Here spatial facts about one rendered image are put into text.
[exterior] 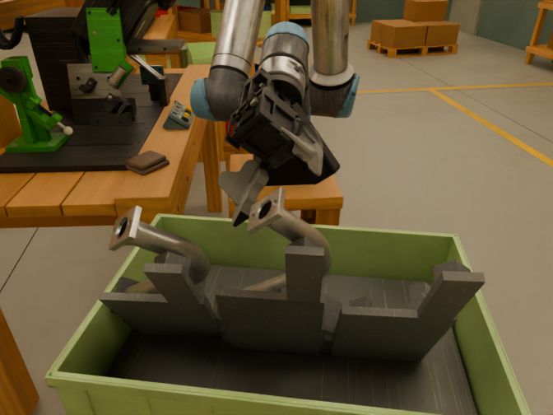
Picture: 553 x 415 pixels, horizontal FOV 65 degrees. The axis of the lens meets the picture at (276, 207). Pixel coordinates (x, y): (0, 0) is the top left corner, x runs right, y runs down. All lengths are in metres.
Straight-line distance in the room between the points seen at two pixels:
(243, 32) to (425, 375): 0.67
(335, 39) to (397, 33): 6.23
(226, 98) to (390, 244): 0.43
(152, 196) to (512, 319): 1.72
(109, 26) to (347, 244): 1.17
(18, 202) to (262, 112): 0.89
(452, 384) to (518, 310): 1.59
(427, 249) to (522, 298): 1.54
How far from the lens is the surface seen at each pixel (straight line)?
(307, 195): 1.22
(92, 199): 1.23
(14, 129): 1.77
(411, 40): 7.47
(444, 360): 0.82
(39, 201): 1.29
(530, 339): 2.24
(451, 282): 0.52
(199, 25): 4.69
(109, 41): 1.72
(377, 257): 0.92
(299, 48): 0.71
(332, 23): 1.05
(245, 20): 0.87
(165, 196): 1.15
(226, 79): 0.81
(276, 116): 0.57
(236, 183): 0.58
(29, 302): 2.42
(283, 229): 0.51
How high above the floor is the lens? 1.44
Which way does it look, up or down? 31 degrees down
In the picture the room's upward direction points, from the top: straight up
